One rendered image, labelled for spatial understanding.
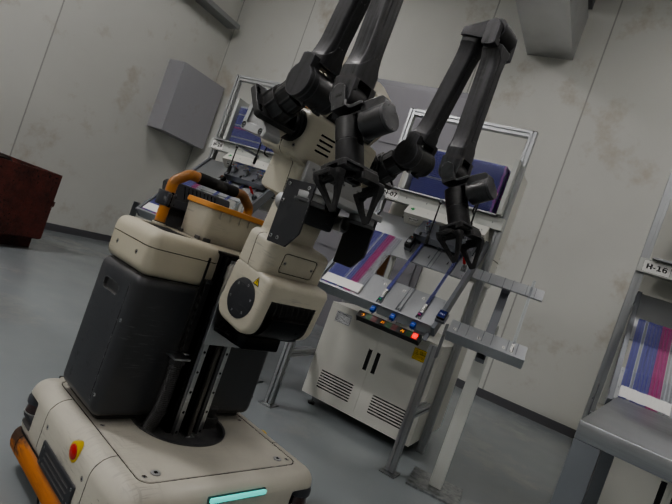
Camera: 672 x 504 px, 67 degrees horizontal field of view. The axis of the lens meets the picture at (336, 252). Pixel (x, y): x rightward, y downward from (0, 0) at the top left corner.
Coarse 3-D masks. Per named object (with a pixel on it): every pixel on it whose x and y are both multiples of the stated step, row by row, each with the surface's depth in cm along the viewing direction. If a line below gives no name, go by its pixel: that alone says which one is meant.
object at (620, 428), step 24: (600, 408) 101; (624, 408) 115; (576, 432) 79; (600, 432) 78; (624, 432) 82; (648, 432) 91; (576, 456) 79; (600, 456) 133; (624, 456) 76; (648, 456) 74; (576, 480) 78; (600, 480) 132
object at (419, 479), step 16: (480, 368) 240; (464, 384) 241; (464, 400) 241; (464, 416) 240; (448, 432) 241; (448, 448) 241; (448, 464) 240; (416, 480) 242; (432, 480) 241; (432, 496) 232; (448, 496) 236
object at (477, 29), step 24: (480, 24) 135; (504, 24) 130; (480, 48) 137; (456, 72) 138; (456, 96) 140; (432, 120) 140; (408, 144) 140; (432, 144) 142; (408, 168) 141; (432, 168) 145
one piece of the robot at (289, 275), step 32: (320, 128) 125; (288, 160) 133; (320, 160) 129; (256, 256) 128; (288, 256) 129; (320, 256) 138; (224, 288) 133; (256, 288) 125; (288, 288) 127; (320, 288) 140; (256, 320) 124
